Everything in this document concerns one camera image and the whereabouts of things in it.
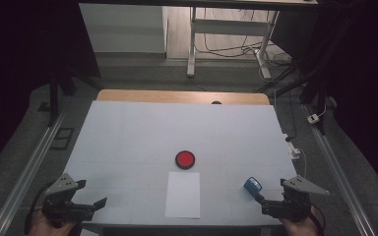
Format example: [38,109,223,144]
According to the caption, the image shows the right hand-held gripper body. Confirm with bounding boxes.
[261,175,331,223]

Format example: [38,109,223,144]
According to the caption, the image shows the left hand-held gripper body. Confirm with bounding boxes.
[41,173,96,227]

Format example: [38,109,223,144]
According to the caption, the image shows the blue stamp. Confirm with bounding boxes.
[243,176,263,198]

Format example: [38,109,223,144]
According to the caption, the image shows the red ink pad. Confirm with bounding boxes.
[174,149,197,171]

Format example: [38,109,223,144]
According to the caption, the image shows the person's left hand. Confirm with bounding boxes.
[29,209,82,236]

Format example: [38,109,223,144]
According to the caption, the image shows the person's right hand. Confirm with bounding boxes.
[278,206,320,236]

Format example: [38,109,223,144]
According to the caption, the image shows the small white adapter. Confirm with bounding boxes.
[306,113,321,125]

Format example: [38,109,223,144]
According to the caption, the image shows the white paper sheet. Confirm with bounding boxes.
[164,171,202,220]

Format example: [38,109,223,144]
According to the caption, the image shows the large white table mat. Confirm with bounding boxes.
[59,99,315,228]

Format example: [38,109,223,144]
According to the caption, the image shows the black tripod stand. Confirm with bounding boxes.
[37,62,104,128]
[254,13,358,136]

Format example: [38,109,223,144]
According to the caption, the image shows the wooden table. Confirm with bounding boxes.
[95,88,271,106]

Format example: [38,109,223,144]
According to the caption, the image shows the white cabinet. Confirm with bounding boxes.
[78,3,169,54]

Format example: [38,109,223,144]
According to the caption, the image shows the left hand-held gripper cable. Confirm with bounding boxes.
[24,181,57,236]

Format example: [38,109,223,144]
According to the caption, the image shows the hand-held gripper cable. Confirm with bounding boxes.
[309,204,326,236]
[24,181,57,236]

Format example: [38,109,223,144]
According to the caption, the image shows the right hand-held gripper cable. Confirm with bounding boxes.
[309,204,326,236]

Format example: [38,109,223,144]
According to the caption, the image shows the aluminium rail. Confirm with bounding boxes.
[0,109,67,236]
[303,104,378,236]

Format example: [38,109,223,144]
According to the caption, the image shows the black floor cables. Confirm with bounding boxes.
[195,7,293,68]

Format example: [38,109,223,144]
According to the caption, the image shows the white desk frame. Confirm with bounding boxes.
[186,5,281,81]

